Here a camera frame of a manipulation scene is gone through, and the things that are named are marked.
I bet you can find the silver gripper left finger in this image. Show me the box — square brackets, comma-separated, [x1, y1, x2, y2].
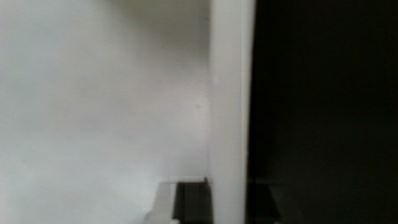
[144, 178, 206, 224]

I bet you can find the white square table top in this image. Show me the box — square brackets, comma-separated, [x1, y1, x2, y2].
[0, 0, 256, 224]

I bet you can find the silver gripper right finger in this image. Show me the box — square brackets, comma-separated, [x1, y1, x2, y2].
[254, 183, 281, 224]

